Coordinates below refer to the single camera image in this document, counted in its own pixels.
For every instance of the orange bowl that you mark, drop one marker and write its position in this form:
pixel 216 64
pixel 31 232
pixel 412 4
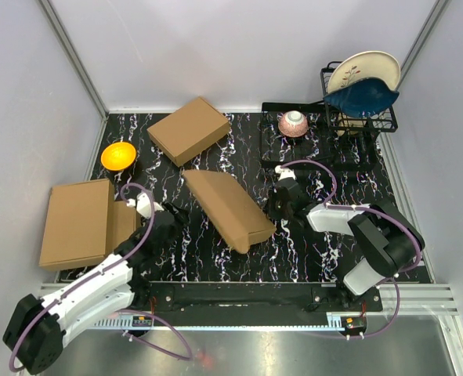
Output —
pixel 118 156

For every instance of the blue leaf plate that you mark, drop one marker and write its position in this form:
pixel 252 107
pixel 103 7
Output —
pixel 362 99

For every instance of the large cardboard box left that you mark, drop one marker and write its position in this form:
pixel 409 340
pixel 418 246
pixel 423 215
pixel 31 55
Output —
pixel 78 224

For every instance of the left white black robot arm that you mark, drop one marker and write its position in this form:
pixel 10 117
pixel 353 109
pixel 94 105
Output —
pixel 40 328

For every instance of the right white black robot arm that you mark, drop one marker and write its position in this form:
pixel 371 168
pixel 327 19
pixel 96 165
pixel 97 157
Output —
pixel 388 241

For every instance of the pink patterned bowl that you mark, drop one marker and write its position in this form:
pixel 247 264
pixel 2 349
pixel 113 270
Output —
pixel 293 124

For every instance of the cream floral plate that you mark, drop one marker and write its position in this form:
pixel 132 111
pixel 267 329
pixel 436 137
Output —
pixel 369 64

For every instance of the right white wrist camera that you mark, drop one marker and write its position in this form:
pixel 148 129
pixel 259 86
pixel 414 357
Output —
pixel 284 173

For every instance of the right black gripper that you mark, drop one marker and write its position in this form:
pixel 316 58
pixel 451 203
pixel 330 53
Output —
pixel 271 209

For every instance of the beige cup in rack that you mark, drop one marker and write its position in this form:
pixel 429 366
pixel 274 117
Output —
pixel 349 128

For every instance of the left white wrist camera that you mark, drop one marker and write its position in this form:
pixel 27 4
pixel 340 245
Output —
pixel 144 205

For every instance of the small cardboard box left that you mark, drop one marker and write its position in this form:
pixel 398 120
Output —
pixel 124 221

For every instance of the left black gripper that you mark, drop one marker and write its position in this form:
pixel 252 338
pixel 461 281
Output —
pixel 181 218

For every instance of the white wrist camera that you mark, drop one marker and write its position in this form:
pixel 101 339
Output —
pixel 144 205
pixel 284 173

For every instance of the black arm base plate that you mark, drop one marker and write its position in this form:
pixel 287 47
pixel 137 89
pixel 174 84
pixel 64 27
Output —
pixel 324 297

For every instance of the closed cardboard box back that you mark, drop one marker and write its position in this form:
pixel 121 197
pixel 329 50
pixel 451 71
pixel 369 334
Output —
pixel 190 130

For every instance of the black wire dish rack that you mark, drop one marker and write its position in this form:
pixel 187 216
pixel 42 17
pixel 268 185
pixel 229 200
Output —
pixel 321 143

